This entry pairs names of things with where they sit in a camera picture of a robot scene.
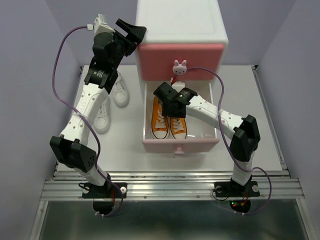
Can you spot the white sneaker rear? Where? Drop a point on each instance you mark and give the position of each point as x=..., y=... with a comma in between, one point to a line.
x=121, y=94

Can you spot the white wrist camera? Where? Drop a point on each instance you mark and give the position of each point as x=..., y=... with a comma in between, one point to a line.
x=176, y=84
x=100, y=25

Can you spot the pink bunny upper knob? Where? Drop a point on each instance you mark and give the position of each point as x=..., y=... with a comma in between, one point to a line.
x=179, y=68

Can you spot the dark pink drawer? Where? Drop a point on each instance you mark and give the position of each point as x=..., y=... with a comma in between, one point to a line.
x=156, y=61

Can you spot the white sneaker front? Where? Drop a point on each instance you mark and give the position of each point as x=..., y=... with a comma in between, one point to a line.
x=102, y=120

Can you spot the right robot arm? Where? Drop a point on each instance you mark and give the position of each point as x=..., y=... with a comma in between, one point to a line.
x=243, y=132

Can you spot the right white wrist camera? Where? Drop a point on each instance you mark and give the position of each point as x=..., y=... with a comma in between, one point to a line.
x=176, y=84

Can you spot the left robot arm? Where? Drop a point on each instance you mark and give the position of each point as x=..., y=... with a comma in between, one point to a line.
x=70, y=147

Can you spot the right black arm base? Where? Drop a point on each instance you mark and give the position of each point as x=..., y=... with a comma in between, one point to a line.
x=230, y=189

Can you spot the orange sneaker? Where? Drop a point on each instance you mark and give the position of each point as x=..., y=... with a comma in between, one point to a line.
x=178, y=128
x=159, y=123

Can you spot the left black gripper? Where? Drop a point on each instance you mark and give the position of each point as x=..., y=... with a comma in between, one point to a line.
x=135, y=37

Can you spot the pink bunny lower knob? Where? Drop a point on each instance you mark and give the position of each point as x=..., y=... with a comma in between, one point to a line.
x=179, y=150

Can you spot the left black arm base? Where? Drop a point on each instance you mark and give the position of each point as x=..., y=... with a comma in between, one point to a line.
x=107, y=191

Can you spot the aluminium mounting rail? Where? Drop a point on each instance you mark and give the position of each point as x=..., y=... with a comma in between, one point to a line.
x=171, y=186

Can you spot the light pink drawer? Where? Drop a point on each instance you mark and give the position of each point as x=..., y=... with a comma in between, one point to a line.
x=201, y=137

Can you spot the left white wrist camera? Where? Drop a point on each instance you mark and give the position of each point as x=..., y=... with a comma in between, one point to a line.
x=100, y=25

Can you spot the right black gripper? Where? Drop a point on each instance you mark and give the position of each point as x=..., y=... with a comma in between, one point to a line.
x=166, y=111

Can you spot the pink bunny knob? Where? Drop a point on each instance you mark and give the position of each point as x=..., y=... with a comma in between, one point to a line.
x=179, y=68
x=179, y=150

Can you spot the white sneaker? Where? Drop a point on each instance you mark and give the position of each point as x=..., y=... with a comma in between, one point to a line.
x=102, y=120
x=121, y=94

